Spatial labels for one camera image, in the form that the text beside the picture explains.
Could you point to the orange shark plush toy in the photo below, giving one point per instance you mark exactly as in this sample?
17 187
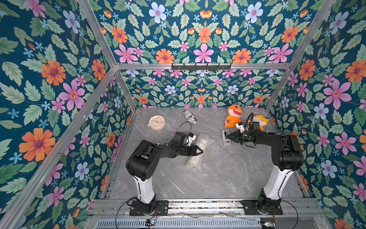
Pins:
234 116

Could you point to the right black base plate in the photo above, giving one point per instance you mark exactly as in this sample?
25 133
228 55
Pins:
262 207

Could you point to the pink round alarm clock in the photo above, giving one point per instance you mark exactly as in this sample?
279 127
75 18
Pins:
156 122

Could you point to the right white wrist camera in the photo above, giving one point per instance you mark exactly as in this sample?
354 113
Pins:
240 127

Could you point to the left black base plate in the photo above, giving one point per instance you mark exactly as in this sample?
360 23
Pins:
157 207

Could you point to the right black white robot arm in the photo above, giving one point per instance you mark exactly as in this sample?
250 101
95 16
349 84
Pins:
287 157

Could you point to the white slotted cable duct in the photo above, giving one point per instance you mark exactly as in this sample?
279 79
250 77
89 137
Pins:
179 223

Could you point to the white grey remote device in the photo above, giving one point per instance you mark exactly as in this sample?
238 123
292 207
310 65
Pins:
226 141

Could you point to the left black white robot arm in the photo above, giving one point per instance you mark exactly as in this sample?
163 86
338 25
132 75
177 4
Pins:
143 162

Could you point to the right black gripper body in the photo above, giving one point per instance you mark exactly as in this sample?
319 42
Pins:
243 137

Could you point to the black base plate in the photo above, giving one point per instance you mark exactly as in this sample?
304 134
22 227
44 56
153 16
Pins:
157 207
262 207

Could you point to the aluminium front rail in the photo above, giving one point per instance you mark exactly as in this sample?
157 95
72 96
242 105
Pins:
291 207

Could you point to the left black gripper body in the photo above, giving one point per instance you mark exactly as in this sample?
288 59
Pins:
185 150

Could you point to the silver toy car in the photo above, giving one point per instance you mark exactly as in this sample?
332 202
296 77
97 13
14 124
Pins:
190 117

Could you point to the yellow shark plush toy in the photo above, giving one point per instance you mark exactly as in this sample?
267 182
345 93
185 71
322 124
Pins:
262 120

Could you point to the clear bubble wrap sheet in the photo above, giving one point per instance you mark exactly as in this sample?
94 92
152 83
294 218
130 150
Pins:
202 143

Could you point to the black hook rail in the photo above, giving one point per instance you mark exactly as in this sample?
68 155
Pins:
194 67

